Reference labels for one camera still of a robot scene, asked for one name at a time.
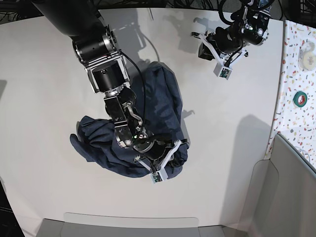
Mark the grey chair bottom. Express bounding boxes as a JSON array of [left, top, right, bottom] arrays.
[[36, 212, 224, 237]]

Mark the green tape roll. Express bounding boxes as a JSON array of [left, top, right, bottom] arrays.
[[293, 91, 308, 108]]

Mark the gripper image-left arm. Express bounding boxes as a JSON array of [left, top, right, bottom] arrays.
[[133, 133, 188, 173]]

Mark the terrazzo patterned side surface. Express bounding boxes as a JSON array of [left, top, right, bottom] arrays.
[[265, 20, 316, 166]]

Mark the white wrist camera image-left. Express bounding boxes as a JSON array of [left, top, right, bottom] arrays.
[[150, 168, 168, 184]]

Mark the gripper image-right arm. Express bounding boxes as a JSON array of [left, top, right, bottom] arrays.
[[191, 26, 248, 67]]

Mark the grey chair right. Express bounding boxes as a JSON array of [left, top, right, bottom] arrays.
[[240, 134, 316, 237]]

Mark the clear tape roll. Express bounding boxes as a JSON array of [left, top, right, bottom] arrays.
[[298, 41, 316, 71]]

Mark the dark blue t-shirt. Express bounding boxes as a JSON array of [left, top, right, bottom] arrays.
[[70, 62, 185, 178]]

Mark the grey chair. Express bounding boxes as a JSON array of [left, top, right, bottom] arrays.
[[240, 134, 316, 237], [36, 212, 224, 237]]

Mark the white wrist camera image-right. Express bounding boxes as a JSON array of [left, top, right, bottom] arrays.
[[213, 63, 232, 80]]

